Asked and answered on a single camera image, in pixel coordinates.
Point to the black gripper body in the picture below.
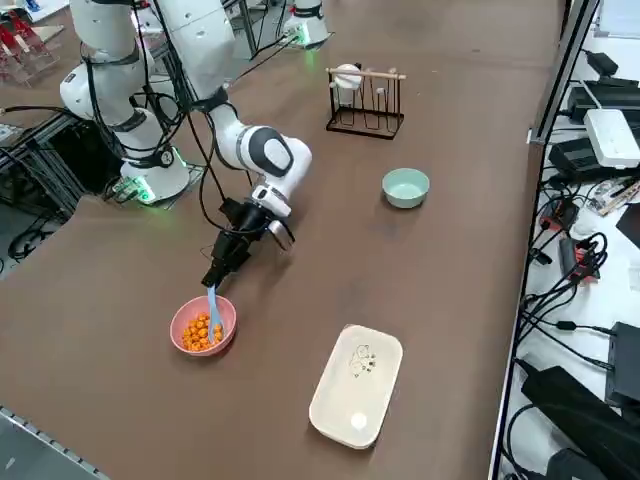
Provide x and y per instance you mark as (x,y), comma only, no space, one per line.
(235,245)

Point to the blue plastic spoon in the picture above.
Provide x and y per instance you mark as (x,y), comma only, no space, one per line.
(214,310)

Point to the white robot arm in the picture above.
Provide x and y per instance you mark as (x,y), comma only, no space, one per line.
(235,140)
(310,20)

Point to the pink bowl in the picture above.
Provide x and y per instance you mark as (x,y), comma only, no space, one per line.
(227,312)

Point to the orange popcorn heap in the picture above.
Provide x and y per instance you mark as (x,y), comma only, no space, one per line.
(192,332)

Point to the green bowl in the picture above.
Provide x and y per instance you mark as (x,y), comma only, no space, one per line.
(405,200)

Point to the cream rectangular dish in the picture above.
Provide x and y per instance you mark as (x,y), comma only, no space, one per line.
(350,395)

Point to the white cup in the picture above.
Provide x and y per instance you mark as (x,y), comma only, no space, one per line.
(347,80)

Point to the clear acrylic rack red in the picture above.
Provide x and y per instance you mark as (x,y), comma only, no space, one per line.
(22,50)

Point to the red black small device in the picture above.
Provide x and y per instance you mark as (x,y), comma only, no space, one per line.
(557,216)

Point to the black power brick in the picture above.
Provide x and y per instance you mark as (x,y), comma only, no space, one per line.
(575,157)

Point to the packet of wooden sticks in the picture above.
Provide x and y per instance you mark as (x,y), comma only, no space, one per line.
(620,192)

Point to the dark brown board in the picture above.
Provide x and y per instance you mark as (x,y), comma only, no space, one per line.
(631,225)

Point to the black flat device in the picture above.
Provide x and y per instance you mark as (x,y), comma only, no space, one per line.
(607,95)

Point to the black box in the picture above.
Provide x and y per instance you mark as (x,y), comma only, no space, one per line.
(627,365)

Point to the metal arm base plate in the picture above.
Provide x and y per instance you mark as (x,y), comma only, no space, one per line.
(195,172)

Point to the black metal frame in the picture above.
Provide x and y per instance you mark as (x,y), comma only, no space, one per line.
(60,150)

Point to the grey aluminium rail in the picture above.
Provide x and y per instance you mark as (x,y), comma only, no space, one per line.
(40,440)

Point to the aluminium frame post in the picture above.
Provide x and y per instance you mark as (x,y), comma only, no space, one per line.
(564,65)

